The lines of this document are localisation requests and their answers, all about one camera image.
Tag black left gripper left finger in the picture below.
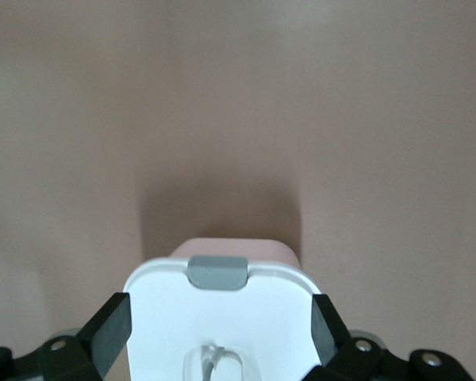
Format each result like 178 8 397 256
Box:
0 292 132 381

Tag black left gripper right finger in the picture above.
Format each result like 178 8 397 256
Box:
305 294 471 381

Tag white box lid grey clips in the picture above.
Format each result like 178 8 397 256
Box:
123 256 330 381

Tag brown table mat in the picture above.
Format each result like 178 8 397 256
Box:
0 0 476 381

